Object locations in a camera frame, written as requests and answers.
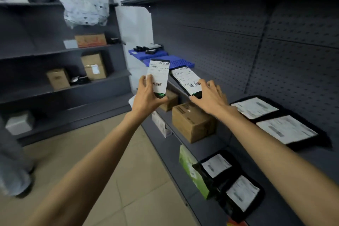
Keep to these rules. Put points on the person's right hand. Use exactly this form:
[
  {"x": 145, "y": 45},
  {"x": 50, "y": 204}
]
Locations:
[{"x": 214, "y": 101}]

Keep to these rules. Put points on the person's left hand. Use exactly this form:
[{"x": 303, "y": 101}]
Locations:
[{"x": 147, "y": 104}]

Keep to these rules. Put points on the black bag package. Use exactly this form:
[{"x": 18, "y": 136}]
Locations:
[
  {"x": 286, "y": 129},
  {"x": 114, "y": 41},
  {"x": 254, "y": 108},
  {"x": 215, "y": 165},
  {"x": 242, "y": 194}
]

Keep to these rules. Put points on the blue plastic grid mat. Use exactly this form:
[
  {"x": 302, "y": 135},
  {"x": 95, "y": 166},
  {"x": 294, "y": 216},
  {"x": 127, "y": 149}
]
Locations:
[
  {"x": 180, "y": 63},
  {"x": 137, "y": 55}
]

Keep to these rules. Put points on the person's right forearm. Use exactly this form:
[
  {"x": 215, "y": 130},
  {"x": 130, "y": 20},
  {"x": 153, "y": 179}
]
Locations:
[{"x": 278, "y": 165}]

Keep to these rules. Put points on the person's left forearm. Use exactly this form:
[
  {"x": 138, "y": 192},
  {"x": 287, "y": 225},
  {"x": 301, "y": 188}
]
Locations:
[{"x": 92, "y": 170}]

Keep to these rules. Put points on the cardboard box white label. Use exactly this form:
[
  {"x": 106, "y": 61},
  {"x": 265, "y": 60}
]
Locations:
[{"x": 91, "y": 67}]

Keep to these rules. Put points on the plain brown cardboard box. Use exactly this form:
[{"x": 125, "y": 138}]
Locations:
[{"x": 170, "y": 101}]

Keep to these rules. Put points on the white printed parcel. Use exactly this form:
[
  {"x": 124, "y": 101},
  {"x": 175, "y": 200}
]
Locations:
[{"x": 160, "y": 125}]

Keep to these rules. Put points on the brown cardboard box black print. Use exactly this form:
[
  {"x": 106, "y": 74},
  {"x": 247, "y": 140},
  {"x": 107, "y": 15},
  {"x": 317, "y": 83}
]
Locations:
[{"x": 193, "y": 125}]

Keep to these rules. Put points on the grey pegboard shelving unit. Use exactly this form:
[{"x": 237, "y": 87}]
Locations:
[
  {"x": 225, "y": 35},
  {"x": 26, "y": 35}
]

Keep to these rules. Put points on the green printed box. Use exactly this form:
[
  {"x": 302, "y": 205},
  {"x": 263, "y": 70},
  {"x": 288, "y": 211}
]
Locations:
[{"x": 189, "y": 165}]

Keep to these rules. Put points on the black crumpled item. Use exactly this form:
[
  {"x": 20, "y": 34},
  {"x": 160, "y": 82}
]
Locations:
[{"x": 79, "y": 80}]

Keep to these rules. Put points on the cardboard box red print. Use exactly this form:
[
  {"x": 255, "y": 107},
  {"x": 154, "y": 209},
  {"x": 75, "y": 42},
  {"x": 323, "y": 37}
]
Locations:
[{"x": 90, "y": 41}]

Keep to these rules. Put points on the small brown cardboard box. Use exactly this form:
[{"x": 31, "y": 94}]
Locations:
[{"x": 58, "y": 78}]

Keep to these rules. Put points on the small white box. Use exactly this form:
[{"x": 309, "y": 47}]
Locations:
[{"x": 70, "y": 44}]

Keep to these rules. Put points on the crumpled white poly bag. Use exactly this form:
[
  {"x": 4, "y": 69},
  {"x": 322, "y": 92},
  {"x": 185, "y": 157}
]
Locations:
[{"x": 84, "y": 8}]

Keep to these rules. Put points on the red printed carton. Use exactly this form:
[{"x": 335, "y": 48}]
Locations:
[{"x": 235, "y": 222}]

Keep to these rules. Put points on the white square box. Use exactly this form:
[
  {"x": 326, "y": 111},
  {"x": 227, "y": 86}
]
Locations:
[{"x": 19, "y": 123}]

